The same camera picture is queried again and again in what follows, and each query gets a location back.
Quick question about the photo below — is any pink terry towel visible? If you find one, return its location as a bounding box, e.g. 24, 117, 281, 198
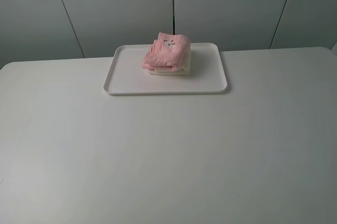
142, 33, 191, 72

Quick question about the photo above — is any white rectangular plastic tray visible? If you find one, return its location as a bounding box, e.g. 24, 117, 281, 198
103, 43, 227, 95

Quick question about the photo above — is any cream white terry towel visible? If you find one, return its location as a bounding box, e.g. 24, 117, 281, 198
148, 50, 191, 76

